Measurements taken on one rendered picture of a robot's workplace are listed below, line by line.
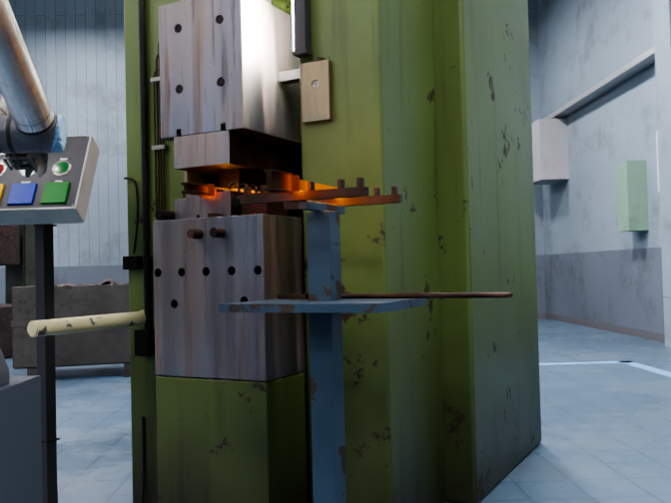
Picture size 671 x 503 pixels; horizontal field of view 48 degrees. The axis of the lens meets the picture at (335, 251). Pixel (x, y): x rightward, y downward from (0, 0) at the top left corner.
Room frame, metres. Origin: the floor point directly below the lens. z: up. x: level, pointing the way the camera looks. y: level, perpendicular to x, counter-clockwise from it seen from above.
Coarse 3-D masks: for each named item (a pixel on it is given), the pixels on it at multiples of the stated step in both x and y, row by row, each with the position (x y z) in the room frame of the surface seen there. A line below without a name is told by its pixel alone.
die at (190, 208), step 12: (216, 192) 2.13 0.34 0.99; (228, 192) 2.11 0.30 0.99; (180, 204) 2.19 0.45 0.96; (192, 204) 2.17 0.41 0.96; (204, 204) 2.15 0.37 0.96; (216, 204) 2.13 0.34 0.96; (228, 204) 2.11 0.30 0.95; (180, 216) 2.19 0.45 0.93; (192, 216) 2.17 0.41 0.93; (204, 216) 2.15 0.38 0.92; (228, 216) 2.11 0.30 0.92; (300, 216) 2.45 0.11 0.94
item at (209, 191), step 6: (186, 186) 2.05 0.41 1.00; (192, 186) 2.07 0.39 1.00; (198, 186) 2.09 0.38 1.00; (204, 186) 2.11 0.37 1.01; (210, 186) 2.12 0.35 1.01; (186, 192) 2.05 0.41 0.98; (192, 192) 2.06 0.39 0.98; (198, 192) 2.08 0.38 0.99; (204, 192) 2.12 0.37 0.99; (210, 192) 2.12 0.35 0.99
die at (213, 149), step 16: (176, 144) 2.20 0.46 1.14; (192, 144) 2.17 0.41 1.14; (208, 144) 2.14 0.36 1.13; (224, 144) 2.12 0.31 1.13; (240, 144) 2.16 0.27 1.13; (256, 144) 2.23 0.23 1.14; (272, 144) 2.31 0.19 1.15; (176, 160) 2.20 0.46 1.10; (192, 160) 2.17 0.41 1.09; (208, 160) 2.14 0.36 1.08; (224, 160) 2.12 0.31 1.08; (240, 160) 2.16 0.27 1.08; (256, 160) 2.23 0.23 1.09; (272, 160) 2.31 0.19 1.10; (288, 160) 2.39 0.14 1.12
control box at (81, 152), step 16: (80, 144) 2.30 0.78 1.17; (96, 144) 2.36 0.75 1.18; (0, 160) 2.28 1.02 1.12; (48, 160) 2.28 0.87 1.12; (64, 160) 2.27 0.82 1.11; (80, 160) 2.27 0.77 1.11; (96, 160) 2.35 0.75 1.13; (0, 176) 2.25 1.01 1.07; (16, 176) 2.25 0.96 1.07; (32, 176) 2.25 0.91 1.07; (48, 176) 2.24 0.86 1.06; (64, 176) 2.24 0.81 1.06; (80, 176) 2.24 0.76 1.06; (80, 192) 2.22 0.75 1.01; (0, 208) 2.19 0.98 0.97; (16, 208) 2.19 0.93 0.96; (32, 208) 2.19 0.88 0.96; (48, 208) 2.19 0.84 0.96; (64, 208) 2.18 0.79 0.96; (80, 208) 2.22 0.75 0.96; (0, 224) 2.25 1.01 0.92; (16, 224) 2.25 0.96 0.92; (32, 224) 2.25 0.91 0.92
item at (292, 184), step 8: (272, 176) 1.54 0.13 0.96; (280, 176) 1.57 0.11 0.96; (288, 176) 1.61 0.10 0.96; (296, 176) 1.61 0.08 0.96; (272, 184) 1.54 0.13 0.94; (280, 184) 1.57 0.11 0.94; (288, 184) 1.61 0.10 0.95; (296, 184) 1.61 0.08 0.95; (304, 184) 1.66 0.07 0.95; (320, 184) 1.73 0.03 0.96; (272, 192) 1.58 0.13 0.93; (280, 192) 1.58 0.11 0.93; (288, 192) 1.59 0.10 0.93
